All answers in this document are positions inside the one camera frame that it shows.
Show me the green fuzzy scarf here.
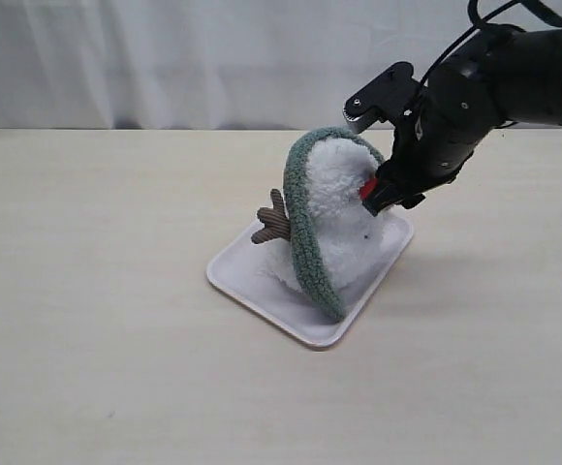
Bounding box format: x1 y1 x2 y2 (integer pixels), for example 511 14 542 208
283 127 384 323

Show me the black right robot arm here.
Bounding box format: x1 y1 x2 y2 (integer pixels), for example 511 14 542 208
359 26 562 215

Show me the white rectangular tray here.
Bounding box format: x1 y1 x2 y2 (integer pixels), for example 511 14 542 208
206 214 415 351

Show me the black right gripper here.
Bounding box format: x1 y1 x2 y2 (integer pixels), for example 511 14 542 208
360 62 503 216

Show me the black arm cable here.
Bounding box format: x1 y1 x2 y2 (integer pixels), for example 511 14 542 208
406 0 562 112

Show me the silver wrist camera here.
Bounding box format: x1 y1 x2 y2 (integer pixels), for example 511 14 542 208
343 61 419 134

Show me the white backdrop curtain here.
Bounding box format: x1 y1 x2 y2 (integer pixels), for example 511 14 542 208
0 0 562 131

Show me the white plush snowman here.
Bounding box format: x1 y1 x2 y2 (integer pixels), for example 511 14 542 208
251 137 385 291

